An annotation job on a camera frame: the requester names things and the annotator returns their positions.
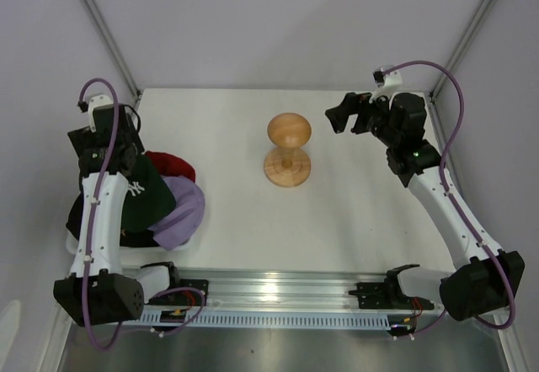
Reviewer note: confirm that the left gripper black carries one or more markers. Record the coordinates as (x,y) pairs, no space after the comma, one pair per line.
(82,140)

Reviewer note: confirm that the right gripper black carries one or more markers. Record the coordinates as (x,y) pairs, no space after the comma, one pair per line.
(351,104)

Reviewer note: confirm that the dark green baseball cap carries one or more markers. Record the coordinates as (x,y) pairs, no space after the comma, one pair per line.
(148,199)

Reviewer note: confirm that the red LA baseball cap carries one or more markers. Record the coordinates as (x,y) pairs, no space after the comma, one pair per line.
(169,165)

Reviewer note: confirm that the lilac baseball cap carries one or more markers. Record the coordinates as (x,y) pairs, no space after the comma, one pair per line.
(176,228)

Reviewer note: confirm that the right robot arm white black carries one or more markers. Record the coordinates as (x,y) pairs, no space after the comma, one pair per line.
(486,277)

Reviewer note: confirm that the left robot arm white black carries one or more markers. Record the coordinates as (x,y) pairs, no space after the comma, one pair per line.
(121,190)

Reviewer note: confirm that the wooden hat stand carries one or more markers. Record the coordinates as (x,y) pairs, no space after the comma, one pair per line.
(287,165)

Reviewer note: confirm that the black baseball cap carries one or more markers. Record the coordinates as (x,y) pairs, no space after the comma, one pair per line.
(130,239)

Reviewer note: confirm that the white plastic bin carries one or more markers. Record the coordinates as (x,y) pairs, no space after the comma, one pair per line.
(134,253)

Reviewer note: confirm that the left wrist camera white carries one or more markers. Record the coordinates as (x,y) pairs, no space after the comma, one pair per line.
(92,104)

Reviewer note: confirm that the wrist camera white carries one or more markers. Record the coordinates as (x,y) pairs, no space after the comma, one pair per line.
(92,104)
(388,81)

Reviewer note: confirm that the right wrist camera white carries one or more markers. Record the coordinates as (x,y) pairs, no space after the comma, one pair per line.
(388,81)

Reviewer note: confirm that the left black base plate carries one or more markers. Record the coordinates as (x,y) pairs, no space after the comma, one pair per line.
(187,292)

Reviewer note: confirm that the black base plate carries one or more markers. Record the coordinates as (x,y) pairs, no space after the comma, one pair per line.
(385,296)
(187,292)

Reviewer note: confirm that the left aluminium corner post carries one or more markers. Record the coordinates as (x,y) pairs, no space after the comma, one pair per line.
(109,43)

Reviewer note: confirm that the aluminium corner post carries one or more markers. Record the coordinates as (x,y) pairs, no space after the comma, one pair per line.
(479,15)
(109,43)

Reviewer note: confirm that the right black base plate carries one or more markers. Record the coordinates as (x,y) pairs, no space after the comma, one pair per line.
(385,296)

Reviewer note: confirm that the aluminium mounting rail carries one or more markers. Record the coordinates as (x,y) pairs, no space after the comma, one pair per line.
(243,290)

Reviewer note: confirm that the white slotted cable duct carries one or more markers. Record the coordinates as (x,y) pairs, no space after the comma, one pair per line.
(267,319)

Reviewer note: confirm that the right aluminium corner post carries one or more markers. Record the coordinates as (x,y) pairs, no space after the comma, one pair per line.
(479,15)

